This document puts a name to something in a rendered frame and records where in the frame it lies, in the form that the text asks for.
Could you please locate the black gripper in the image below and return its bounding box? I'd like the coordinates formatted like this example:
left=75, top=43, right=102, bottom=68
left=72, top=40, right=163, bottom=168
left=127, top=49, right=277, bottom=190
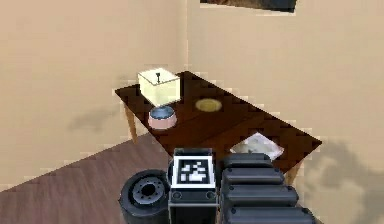
left=118, top=169, right=172, bottom=224

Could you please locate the pink bowl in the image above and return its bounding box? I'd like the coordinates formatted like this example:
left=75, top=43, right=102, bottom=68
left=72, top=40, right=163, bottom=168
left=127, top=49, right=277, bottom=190
left=147, top=105, right=177, bottom=131

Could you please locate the dark brown wooden table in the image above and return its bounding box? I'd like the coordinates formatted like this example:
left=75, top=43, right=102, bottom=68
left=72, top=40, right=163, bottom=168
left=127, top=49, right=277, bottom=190
left=114, top=70, right=323, bottom=186

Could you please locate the yellow round plate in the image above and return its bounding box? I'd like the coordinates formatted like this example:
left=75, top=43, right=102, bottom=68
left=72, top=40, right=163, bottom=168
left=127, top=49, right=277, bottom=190
left=194, top=98, right=223, bottom=113

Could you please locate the white grey newspaper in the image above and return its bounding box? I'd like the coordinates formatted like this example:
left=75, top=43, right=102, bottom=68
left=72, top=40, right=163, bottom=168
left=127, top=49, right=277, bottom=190
left=229, top=131, right=286, bottom=162

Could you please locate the dark framed wall picture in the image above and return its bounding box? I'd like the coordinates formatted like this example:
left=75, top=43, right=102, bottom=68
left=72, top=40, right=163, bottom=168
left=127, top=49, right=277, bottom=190
left=199, top=0, right=298, bottom=14

